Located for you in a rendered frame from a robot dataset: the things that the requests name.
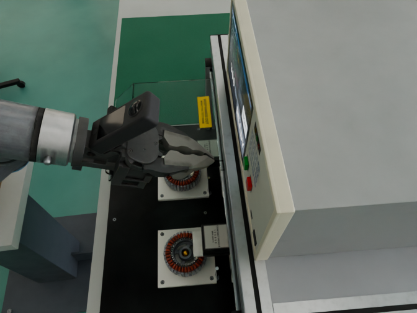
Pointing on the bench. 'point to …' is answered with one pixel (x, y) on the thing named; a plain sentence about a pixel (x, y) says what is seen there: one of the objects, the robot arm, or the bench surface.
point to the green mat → (165, 48)
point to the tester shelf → (233, 156)
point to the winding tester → (329, 124)
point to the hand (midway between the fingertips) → (208, 156)
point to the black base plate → (121, 228)
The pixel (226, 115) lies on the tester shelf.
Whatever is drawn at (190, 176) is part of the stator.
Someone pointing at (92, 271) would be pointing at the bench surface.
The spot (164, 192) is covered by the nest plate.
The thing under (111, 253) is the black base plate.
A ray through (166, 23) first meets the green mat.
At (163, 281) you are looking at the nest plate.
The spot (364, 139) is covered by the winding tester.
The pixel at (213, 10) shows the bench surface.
